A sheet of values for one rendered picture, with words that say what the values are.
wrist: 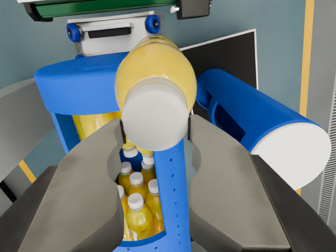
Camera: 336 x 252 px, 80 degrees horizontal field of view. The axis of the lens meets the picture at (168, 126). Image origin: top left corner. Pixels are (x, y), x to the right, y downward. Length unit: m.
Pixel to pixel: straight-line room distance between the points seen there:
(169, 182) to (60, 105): 0.26
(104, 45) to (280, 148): 0.61
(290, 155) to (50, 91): 0.68
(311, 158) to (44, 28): 1.63
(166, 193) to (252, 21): 1.44
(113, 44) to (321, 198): 2.74
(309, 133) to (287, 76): 1.20
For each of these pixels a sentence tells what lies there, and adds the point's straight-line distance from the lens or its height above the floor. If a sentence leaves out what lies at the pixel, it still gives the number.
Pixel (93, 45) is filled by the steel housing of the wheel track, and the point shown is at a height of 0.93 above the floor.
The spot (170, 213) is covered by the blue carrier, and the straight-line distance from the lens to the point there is 0.52.
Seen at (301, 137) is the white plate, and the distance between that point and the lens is 0.74.
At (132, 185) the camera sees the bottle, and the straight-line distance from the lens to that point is 0.63.
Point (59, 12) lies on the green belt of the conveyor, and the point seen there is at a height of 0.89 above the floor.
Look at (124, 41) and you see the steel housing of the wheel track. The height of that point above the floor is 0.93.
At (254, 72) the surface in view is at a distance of 1.60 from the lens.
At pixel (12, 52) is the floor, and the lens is 1.81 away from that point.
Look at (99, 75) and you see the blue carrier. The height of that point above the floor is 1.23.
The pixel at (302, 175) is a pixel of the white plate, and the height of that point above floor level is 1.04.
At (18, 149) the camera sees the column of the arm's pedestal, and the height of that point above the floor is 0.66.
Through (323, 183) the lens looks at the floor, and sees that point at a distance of 2.80.
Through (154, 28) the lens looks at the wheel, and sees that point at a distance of 0.57.
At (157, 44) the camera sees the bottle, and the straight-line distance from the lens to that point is 0.17.
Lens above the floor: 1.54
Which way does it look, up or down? 64 degrees down
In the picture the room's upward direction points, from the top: 170 degrees clockwise
